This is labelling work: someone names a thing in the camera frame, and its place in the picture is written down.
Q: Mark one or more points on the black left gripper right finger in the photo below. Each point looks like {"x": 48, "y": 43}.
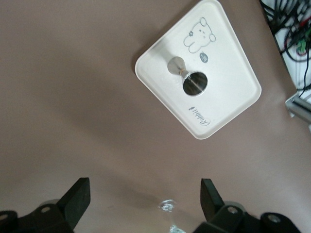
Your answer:
{"x": 212, "y": 206}

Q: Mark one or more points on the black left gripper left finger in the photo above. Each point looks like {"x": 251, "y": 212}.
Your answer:
{"x": 73, "y": 206}

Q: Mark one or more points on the shiny metal double jigger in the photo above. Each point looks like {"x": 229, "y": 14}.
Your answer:
{"x": 194, "y": 83}

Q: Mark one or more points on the clear stemmed wine glass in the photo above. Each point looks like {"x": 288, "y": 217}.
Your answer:
{"x": 167, "y": 206}

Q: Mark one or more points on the cream rabbit print tray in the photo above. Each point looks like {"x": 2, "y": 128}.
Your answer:
{"x": 226, "y": 102}

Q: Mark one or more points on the brown table cover mat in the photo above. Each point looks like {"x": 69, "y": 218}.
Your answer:
{"x": 73, "y": 97}

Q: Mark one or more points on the green terminal connector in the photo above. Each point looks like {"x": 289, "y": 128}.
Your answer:
{"x": 301, "y": 47}

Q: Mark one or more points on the aluminium bracket post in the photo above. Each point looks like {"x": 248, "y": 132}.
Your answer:
{"x": 297, "y": 106}

